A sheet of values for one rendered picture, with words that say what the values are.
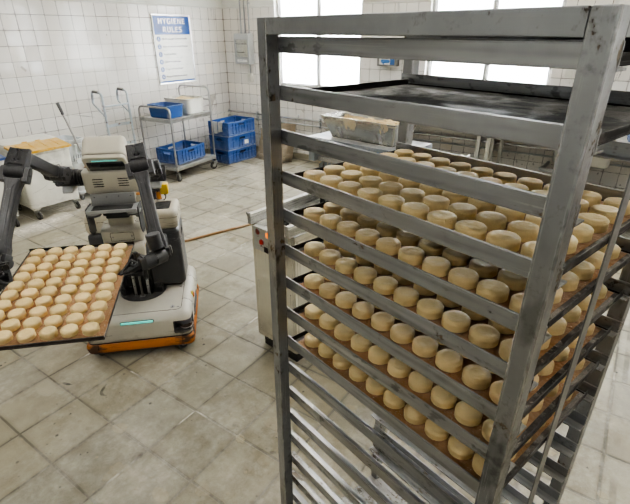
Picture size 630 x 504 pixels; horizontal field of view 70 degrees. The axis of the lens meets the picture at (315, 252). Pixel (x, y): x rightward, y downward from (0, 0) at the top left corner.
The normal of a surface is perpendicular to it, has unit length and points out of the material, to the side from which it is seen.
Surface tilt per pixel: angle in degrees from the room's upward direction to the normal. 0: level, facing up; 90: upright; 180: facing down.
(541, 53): 90
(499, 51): 90
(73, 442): 0
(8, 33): 90
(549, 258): 90
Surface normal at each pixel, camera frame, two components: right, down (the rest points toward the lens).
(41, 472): 0.00, -0.90
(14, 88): 0.83, 0.25
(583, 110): -0.77, 0.29
